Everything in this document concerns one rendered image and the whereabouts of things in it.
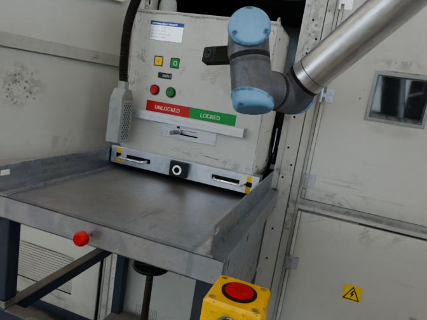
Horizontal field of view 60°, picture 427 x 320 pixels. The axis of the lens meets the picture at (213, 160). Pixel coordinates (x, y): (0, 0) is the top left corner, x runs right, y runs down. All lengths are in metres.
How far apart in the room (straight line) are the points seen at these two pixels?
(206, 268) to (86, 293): 1.17
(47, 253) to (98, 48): 0.99
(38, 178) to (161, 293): 0.81
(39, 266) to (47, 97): 0.93
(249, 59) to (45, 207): 0.57
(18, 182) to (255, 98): 0.64
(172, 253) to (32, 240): 1.27
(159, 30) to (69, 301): 1.29
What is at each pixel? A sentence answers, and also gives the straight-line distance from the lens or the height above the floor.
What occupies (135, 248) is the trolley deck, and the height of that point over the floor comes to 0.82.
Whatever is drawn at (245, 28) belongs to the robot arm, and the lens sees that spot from 0.83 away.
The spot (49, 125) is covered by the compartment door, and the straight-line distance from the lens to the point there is 1.40.
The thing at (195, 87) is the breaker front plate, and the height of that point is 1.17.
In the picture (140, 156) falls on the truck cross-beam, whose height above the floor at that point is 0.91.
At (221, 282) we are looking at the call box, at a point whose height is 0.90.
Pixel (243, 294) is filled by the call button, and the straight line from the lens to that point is 0.53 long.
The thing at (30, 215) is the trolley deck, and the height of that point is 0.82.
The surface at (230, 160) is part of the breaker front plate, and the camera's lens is 1.20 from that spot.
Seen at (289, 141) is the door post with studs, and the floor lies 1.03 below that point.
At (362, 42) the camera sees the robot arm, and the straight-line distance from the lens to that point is 0.85.
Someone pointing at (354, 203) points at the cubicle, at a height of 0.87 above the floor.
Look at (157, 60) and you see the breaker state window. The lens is 1.29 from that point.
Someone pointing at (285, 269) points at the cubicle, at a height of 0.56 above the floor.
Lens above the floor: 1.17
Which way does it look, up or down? 10 degrees down
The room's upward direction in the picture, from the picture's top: 9 degrees clockwise
